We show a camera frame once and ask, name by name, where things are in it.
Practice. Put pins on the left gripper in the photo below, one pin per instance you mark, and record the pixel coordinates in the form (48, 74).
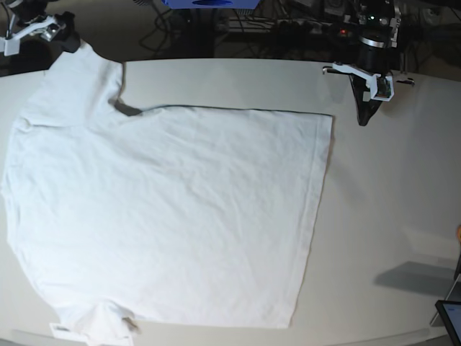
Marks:
(375, 61)

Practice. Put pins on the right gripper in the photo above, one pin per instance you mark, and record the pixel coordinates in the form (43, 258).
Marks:
(61, 27)

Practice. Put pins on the white T-shirt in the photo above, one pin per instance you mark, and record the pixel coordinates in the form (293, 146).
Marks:
(178, 215)

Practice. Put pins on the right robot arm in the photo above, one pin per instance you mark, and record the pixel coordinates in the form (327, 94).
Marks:
(29, 19)

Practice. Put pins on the power strip with red light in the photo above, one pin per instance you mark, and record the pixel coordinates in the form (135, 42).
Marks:
(341, 30)

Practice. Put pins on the blue box overhead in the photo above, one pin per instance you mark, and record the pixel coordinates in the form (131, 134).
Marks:
(211, 4)

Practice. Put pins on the white paper label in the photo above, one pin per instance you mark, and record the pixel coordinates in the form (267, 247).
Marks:
(62, 333)

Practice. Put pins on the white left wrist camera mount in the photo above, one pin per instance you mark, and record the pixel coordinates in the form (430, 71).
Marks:
(371, 81)

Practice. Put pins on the tablet with dark frame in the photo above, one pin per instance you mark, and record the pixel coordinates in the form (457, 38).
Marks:
(449, 311)

